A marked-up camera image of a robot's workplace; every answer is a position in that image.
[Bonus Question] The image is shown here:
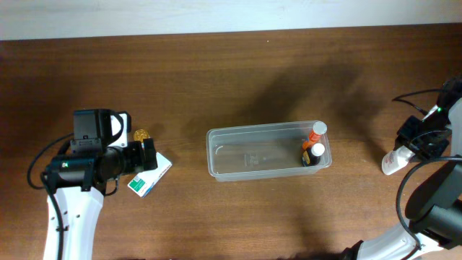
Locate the black cable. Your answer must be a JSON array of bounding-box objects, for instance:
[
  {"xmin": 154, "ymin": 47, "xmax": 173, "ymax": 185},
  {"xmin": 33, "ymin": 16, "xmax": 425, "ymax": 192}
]
[
  {"xmin": 392, "ymin": 88, "xmax": 462, "ymax": 250},
  {"xmin": 27, "ymin": 131, "xmax": 75, "ymax": 191}
]

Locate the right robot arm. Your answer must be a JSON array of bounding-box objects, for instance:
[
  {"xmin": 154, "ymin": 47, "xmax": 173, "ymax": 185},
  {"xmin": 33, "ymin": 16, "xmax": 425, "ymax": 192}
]
[{"xmin": 340, "ymin": 76, "xmax": 461, "ymax": 260}]

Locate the dark bottle white cap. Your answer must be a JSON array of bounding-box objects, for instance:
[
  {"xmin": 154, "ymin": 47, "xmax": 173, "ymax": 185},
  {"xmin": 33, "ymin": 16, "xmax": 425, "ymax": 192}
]
[{"xmin": 302, "ymin": 143, "xmax": 326, "ymax": 167}]

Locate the white green medicine box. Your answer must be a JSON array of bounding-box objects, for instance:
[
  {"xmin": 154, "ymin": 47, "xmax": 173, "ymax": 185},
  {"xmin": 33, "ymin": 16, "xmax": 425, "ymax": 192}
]
[{"xmin": 127, "ymin": 152, "xmax": 173, "ymax": 198}]

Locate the white pump lotion bottle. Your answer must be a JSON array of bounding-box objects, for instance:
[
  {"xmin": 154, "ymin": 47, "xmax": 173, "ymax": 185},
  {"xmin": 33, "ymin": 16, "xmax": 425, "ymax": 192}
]
[{"xmin": 381, "ymin": 146, "xmax": 415, "ymax": 176}]

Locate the orange tube white cap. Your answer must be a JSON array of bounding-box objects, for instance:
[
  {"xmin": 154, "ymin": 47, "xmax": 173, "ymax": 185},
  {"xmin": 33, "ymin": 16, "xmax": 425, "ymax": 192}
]
[{"xmin": 302, "ymin": 121, "xmax": 327, "ymax": 150}]

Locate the left black cable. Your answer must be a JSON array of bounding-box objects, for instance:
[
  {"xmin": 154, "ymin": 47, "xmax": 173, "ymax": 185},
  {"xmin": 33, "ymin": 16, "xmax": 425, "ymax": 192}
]
[{"xmin": 27, "ymin": 131, "xmax": 75, "ymax": 191}]

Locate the small jar gold lid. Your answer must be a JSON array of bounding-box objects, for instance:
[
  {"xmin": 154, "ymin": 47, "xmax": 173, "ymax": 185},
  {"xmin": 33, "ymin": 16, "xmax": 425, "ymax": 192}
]
[{"xmin": 134, "ymin": 129, "xmax": 150, "ymax": 142}]

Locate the right black cable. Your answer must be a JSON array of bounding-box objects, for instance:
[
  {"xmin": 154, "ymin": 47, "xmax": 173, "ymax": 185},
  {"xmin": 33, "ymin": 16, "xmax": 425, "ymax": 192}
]
[{"xmin": 392, "ymin": 88, "xmax": 462, "ymax": 250}]

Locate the clear plastic container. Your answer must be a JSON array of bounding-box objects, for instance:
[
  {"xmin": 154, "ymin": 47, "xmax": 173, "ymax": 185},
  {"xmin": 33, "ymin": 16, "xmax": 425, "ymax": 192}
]
[{"xmin": 206, "ymin": 121, "xmax": 332, "ymax": 182}]

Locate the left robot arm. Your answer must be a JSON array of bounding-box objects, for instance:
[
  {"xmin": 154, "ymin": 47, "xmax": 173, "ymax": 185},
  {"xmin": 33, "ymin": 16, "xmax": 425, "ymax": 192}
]
[{"xmin": 40, "ymin": 109, "xmax": 158, "ymax": 259}]

